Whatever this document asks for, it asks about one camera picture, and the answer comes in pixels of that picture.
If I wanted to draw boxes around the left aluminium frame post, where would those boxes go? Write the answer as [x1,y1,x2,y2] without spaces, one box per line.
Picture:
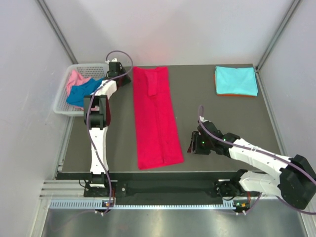
[35,0,78,64]

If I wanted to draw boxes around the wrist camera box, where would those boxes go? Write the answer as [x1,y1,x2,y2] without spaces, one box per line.
[105,58,118,64]
[199,116,208,123]

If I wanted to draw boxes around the white perforated plastic basket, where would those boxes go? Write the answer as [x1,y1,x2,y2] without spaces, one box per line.
[53,63,109,117]

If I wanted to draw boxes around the folded light blue t shirt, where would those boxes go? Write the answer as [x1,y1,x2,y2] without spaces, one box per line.
[215,66,258,96]

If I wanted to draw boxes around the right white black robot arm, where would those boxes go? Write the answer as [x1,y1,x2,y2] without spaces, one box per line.
[188,117,316,210]

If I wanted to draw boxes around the pink t shirt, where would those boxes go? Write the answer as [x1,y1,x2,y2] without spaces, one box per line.
[66,70,91,95]

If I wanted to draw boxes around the folded orange t shirt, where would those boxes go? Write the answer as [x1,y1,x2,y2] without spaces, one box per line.
[213,74,257,98]

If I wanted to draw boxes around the white slotted cable duct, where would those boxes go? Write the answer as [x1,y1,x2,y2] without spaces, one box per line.
[49,199,247,211]

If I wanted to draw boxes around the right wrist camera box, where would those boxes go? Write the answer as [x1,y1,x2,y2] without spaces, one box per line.
[199,116,208,123]

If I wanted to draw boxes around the aluminium frame post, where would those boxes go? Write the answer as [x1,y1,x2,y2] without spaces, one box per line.
[35,0,78,64]
[255,0,303,71]

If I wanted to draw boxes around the right aluminium frame post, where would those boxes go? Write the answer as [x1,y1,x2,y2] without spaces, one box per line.
[255,0,303,71]

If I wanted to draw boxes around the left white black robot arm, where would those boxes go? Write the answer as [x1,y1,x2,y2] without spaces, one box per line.
[83,59,131,196]

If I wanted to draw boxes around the red t shirt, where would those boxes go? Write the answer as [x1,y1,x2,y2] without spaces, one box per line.
[133,67,184,170]

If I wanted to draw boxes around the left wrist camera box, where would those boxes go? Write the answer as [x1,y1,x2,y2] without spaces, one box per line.
[105,58,118,64]

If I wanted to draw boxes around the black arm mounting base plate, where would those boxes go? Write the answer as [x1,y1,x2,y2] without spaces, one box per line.
[83,179,260,200]

